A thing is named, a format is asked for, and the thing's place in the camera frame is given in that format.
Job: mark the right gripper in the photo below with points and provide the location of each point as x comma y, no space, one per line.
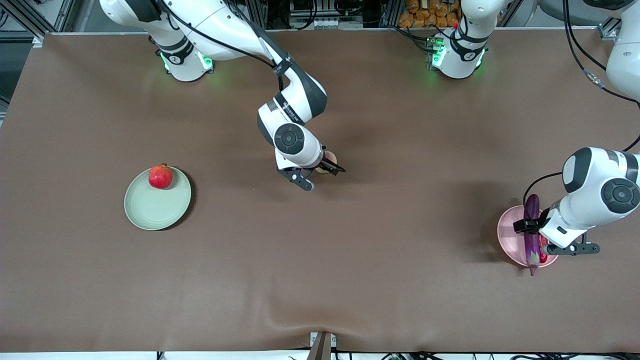
334,166

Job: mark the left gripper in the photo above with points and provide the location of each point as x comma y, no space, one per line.
527,224

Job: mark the pink green peach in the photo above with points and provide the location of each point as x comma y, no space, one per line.
327,159

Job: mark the purple eggplant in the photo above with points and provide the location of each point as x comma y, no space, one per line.
531,250

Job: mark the red chili pepper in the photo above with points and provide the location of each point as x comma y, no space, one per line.
543,257

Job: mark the red pomegranate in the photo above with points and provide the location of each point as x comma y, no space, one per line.
160,176

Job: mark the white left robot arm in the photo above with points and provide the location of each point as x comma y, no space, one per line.
582,200

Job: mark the pink round plate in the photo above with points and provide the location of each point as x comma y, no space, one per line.
510,235

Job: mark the brown table cloth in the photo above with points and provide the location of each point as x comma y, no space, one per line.
320,280

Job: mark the white power strip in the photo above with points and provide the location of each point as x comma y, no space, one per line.
325,23

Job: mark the orange round items pile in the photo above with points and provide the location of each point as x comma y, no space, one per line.
425,15

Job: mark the pale green round plate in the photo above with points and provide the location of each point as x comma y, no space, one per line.
150,210

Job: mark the grey rounded background object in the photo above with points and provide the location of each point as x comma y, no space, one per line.
555,10

